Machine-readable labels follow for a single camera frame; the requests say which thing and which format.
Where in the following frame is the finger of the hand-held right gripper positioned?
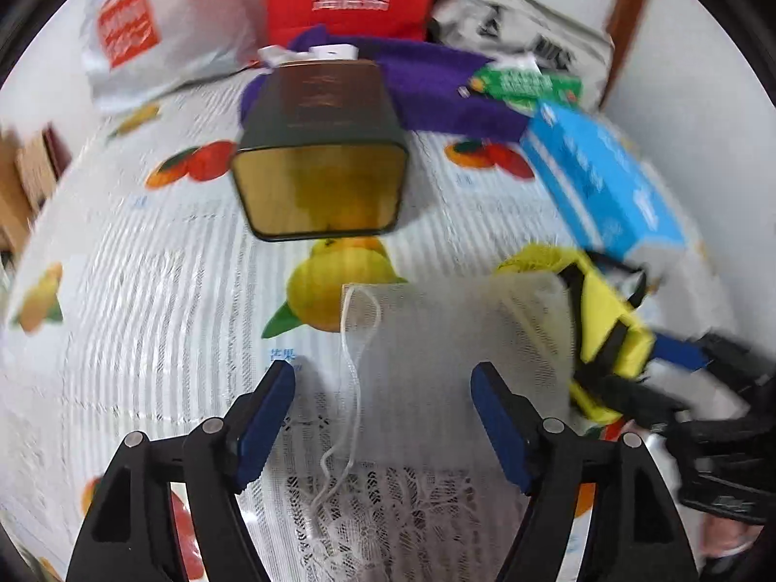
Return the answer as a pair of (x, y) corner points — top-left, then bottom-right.
(651, 328), (776, 377)
(573, 376), (692, 431)

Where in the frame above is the blue tissue box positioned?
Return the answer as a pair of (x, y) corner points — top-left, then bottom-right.
(520, 100), (689, 268)

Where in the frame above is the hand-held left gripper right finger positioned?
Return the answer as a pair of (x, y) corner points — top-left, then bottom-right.
(469, 360), (704, 582)

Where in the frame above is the yellow pouch with black strap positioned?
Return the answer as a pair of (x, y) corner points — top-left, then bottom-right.
(561, 248), (659, 425)

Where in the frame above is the wooden furniture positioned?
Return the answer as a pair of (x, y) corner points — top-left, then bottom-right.
(0, 124), (67, 256)

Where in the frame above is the white mesh bag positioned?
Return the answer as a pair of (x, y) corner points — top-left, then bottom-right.
(312, 273), (577, 537)

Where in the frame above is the small white red packet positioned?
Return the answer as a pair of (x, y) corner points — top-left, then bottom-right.
(256, 42), (360, 69)

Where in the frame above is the grey sling bag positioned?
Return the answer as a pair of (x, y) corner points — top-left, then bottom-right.
(427, 0), (614, 113)

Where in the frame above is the fruit printed tablecloth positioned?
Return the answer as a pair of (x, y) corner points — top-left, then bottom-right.
(0, 64), (737, 582)

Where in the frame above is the purple towel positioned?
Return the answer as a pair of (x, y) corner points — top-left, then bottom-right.
(239, 24), (531, 140)

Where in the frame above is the dark green tin box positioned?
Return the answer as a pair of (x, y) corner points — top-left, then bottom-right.
(230, 61), (408, 243)

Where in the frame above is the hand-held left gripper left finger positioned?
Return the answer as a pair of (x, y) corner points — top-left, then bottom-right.
(65, 359), (298, 582)

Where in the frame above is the white plastic shopping bag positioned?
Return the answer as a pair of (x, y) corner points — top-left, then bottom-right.
(81, 0), (261, 113)

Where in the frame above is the light green snack packet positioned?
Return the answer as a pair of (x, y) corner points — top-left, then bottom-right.
(469, 64), (584, 107)

